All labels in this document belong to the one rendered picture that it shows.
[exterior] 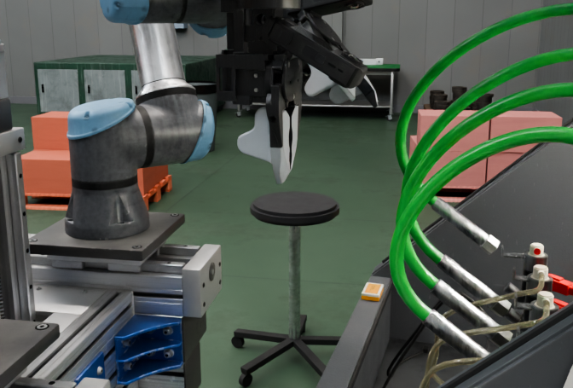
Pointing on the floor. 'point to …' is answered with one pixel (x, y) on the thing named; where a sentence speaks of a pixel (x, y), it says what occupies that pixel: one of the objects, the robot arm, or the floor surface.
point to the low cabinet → (103, 79)
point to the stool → (283, 208)
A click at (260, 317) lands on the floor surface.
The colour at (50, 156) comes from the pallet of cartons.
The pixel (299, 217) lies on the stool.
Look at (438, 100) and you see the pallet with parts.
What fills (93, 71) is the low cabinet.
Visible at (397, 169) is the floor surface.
